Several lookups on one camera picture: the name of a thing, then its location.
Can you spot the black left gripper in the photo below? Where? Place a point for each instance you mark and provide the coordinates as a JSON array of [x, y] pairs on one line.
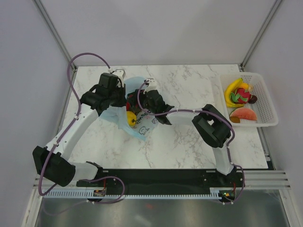
[[123, 101]]

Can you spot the white plastic fruit basket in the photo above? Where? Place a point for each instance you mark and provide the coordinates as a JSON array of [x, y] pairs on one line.
[[264, 108]]

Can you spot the aluminium corner post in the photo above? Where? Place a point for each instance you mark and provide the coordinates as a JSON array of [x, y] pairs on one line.
[[48, 21], [268, 19]]

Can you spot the light blue plastic bag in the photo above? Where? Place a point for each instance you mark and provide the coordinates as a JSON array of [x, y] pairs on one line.
[[144, 124]]

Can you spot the orange fake peach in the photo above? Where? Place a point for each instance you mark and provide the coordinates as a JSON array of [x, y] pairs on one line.
[[246, 86]]

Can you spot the green fake mango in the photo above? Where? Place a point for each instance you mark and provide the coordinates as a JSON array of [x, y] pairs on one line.
[[131, 99]]

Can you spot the red fake dragon fruit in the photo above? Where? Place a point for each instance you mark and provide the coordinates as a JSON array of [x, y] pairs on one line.
[[240, 96]]

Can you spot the dark purple fake plum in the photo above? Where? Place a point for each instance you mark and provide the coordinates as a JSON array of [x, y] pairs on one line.
[[253, 99]]

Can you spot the left aluminium corner post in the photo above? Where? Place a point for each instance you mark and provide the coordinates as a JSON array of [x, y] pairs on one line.
[[48, 21]]

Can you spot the right aluminium corner post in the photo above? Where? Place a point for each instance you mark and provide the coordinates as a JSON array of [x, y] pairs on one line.
[[268, 19]]

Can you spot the yellow fake banana bunch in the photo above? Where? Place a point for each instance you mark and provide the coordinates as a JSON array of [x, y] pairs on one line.
[[235, 84]]

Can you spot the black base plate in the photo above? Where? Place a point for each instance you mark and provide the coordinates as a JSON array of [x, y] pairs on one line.
[[166, 189]]

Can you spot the brown fake longan bunch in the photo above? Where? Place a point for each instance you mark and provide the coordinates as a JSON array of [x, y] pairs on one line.
[[136, 110]]

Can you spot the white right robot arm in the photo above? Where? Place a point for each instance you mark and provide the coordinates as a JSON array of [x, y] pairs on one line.
[[211, 125]]

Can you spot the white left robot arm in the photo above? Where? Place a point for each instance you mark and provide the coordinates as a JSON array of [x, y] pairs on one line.
[[52, 160]]

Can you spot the fake watermelon slice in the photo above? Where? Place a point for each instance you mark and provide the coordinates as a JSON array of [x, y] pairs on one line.
[[244, 113]]

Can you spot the white slotted cable duct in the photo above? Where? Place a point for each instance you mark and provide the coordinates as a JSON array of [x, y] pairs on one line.
[[93, 194]]

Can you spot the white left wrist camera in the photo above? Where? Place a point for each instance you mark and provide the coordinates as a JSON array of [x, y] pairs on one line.
[[120, 74]]

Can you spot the aluminium frame rail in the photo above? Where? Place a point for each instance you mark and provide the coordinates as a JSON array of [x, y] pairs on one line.
[[267, 180]]

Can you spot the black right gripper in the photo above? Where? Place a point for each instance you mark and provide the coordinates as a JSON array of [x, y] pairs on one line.
[[142, 97]]

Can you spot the red fake apple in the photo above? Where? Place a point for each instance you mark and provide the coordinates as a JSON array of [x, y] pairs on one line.
[[128, 107]]

